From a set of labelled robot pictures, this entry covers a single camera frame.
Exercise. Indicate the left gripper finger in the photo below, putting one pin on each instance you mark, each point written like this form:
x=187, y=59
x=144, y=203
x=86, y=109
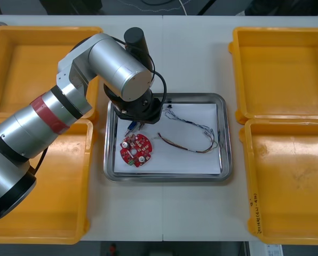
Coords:
x=139, y=126
x=146, y=124

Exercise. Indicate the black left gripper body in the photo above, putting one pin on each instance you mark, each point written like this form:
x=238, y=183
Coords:
x=143, y=112

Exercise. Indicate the solenoid with blue label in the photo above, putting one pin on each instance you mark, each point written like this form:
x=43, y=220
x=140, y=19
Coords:
x=131, y=126

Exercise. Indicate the round red circuit board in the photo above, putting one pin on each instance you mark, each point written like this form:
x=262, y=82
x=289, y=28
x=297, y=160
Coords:
x=145, y=145

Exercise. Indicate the silver-grey left robot arm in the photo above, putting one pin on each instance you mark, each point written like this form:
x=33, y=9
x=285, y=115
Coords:
x=55, y=109

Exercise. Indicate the white paper sheet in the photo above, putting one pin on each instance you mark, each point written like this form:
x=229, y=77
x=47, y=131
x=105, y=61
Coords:
x=180, y=165

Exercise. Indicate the steel tray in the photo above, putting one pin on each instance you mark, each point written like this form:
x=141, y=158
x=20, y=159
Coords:
x=228, y=160

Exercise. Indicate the yellow-orange plastic bin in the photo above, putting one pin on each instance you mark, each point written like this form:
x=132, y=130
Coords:
x=65, y=192
x=287, y=101
x=20, y=74

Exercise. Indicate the small red black object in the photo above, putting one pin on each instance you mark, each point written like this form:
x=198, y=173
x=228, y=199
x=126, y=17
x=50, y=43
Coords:
x=112, y=249

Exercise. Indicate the yellow-orange bin with handwriting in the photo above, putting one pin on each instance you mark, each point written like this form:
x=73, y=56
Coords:
x=287, y=208

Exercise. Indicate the white printed label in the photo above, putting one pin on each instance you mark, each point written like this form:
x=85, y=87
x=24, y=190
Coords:
x=274, y=250

